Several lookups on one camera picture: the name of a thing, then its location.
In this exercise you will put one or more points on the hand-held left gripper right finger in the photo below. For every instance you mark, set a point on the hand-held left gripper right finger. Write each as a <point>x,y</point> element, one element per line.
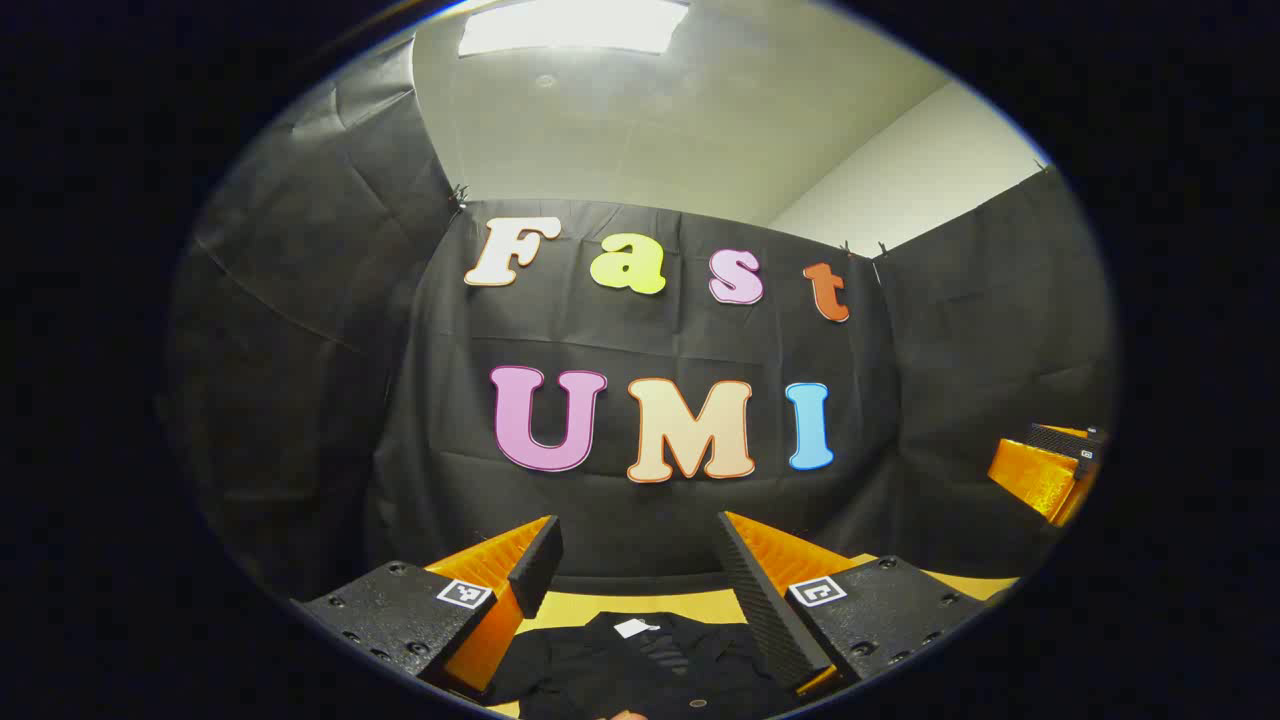
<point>770,620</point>

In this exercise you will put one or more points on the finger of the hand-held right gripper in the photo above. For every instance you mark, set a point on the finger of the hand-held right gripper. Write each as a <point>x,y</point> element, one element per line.
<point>1035,475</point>

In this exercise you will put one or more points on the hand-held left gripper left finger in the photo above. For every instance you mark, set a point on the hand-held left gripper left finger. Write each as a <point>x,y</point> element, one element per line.
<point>535,570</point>

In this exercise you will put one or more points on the black shirt with white label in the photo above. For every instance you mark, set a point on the black shirt with white label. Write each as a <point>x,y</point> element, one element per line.
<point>640,670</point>

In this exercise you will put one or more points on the black backdrop cloth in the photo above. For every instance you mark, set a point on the black backdrop cloth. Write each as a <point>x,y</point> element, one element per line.
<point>650,500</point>

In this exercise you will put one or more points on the ceiling light panel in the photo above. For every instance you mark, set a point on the ceiling light panel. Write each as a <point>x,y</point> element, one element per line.
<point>570,25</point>

